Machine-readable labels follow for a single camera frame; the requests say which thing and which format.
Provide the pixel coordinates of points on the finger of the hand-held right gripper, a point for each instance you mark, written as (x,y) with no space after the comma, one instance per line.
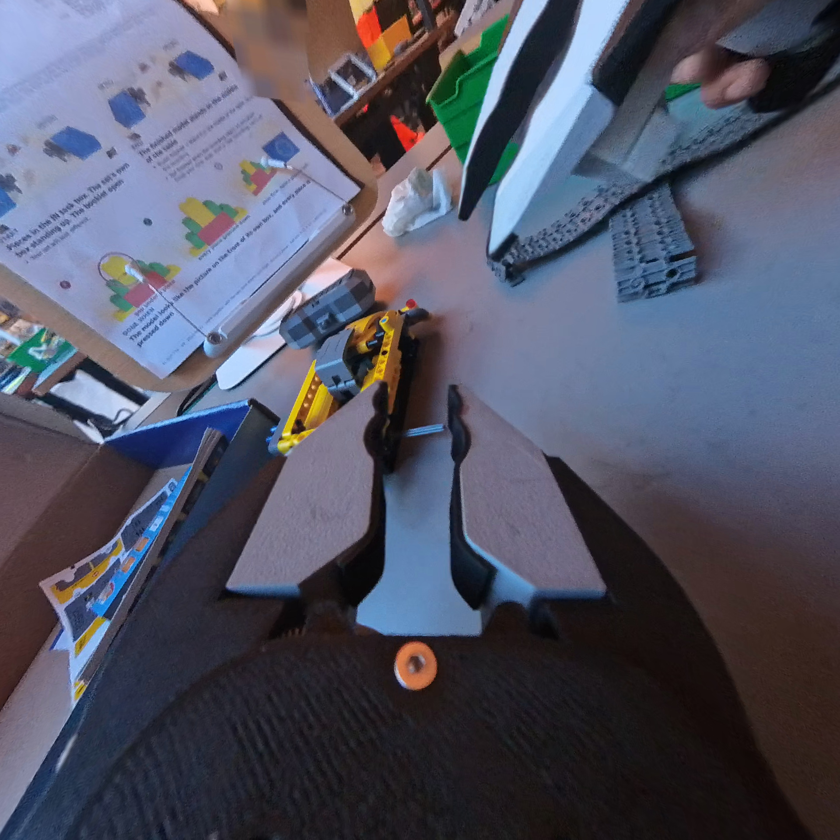
(502,79)
(558,124)

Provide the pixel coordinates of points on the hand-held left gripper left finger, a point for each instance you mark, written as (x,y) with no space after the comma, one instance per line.
(308,518)

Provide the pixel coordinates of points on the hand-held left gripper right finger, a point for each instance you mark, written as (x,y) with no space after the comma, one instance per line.
(525,525)

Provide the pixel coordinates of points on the grey metal toy axle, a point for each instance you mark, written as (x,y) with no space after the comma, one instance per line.
(426,430)

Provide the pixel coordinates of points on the black yellow toy brick vehicle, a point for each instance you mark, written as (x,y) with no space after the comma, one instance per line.
(354,367)

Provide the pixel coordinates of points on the grey desk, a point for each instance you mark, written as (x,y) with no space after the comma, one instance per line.
(689,426)

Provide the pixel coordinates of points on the person's right hand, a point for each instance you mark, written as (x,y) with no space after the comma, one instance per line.
(728,82)

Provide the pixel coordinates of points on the green plastic bin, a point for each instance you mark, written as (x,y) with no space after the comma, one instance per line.
(459,98)

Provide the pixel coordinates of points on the short grey toy track piece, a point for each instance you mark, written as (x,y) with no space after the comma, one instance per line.
(590,216)

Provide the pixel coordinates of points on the background shelf with coloured bins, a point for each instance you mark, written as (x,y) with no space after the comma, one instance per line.
(380,39)

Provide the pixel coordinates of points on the dark blue product box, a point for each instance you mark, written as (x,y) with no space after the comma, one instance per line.
(184,439)

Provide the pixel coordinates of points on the crumpled white plastic bag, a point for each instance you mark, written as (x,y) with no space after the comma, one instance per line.
(413,203)

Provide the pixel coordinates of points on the long grey toy track strip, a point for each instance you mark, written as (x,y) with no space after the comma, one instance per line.
(649,249)

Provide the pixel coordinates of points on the white rounded flat plate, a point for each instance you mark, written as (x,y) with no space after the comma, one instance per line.
(243,367)

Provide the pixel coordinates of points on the dark grey brick block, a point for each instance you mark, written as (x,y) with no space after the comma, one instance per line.
(328,308)

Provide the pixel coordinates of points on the brown cardboard box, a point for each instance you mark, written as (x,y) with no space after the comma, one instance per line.
(52,492)

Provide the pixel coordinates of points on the sign board with wooden edge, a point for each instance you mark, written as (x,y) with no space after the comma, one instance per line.
(164,164)

